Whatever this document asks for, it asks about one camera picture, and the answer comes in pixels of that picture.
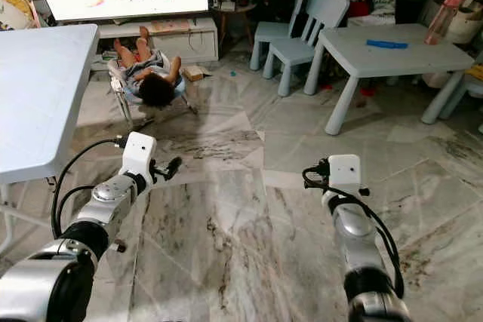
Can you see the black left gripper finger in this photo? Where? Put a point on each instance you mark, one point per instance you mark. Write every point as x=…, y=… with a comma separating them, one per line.
x=173, y=166

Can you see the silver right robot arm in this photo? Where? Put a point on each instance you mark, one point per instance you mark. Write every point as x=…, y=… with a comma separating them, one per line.
x=355, y=239

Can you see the child with dark hair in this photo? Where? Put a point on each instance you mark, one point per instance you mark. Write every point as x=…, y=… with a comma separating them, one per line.
x=157, y=88

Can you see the small reclining child chair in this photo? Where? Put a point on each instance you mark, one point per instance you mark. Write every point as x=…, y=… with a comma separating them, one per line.
x=121, y=92

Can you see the small cardboard box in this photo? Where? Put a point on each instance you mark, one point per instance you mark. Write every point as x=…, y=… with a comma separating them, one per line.
x=194, y=73

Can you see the light blue child chair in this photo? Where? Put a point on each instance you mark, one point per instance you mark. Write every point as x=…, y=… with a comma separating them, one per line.
x=272, y=32
x=298, y=49

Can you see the white television cabinet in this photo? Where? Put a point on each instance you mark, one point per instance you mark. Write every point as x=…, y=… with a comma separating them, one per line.
x=196, y=41

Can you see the light blue child table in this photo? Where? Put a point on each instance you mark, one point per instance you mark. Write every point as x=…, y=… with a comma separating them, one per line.
x=392, y=62

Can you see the white folding table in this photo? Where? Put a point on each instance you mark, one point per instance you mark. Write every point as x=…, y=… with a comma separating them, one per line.
x=41, y=96

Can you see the flat blue toy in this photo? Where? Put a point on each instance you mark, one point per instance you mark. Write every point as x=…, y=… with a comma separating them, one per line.
x=386, y=44

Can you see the pink water bottle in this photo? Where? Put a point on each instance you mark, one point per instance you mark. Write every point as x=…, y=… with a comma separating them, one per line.
x=444, y=20

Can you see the white dinosaur print pillow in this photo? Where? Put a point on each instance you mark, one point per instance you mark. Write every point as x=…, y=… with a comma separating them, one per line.
x=16, y=19

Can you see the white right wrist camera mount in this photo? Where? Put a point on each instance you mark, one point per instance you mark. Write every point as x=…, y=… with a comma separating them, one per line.
x=345, y=171

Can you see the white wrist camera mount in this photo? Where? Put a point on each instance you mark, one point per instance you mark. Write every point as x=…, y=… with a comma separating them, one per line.
x=139, y=152
x=345, y=171

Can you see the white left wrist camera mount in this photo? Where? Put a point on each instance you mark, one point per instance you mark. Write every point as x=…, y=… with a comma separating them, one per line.
x=139, y=152

